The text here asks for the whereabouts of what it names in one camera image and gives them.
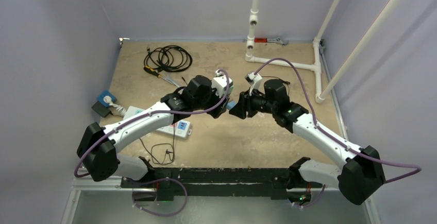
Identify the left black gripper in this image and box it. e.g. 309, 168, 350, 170
193, 84, 229, 118

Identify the blue plug adapter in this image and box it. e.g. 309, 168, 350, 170
226, 101, 237, 110

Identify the black plug adapter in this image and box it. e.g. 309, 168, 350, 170
262, 76, 291, 85

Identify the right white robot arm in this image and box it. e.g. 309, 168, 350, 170
228, 79, 385, 205

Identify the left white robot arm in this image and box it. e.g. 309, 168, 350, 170
74, 70, 233, 187

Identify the white colourful power strip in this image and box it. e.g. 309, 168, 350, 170
123, 106, 192, 140

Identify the silver open-end wrench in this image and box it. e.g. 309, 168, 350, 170
161, 74, 181, 88

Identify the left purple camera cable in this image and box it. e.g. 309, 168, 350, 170
74, 69, 231, 178

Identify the purple camera cable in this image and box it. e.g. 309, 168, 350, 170
74, 69, 231, 178
254, 57, 422, 184

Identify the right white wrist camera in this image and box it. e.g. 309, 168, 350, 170
245, 72, 263, 96

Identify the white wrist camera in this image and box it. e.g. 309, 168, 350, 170
211, 75, 233, 98
245, 72, 263, 96

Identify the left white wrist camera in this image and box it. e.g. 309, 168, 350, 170
211, 75, 233, 98

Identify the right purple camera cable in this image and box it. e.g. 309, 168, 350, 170
254, 57, 422, 184

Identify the red handled adjustable wrench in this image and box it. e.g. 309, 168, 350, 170
254, 37, 289, 45

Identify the white PVC pipe frame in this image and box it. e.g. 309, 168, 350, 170
245, 0, 400, 104

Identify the coiled black cable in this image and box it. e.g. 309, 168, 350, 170
143, 45, 193, 73

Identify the thin black adapter cable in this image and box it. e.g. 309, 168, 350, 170
138, 76, 189, 166

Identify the yellow handled screwdriver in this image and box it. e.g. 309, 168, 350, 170
143, 66, 161, 78

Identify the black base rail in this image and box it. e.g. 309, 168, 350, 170
121, 167, 322, 201

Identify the white coiled strip cord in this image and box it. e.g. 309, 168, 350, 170
107, 97, 129, 114

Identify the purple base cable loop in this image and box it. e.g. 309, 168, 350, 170
131, 176, 189, 217

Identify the blue wall socket box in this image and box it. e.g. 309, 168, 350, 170
96, 90, 117, 108

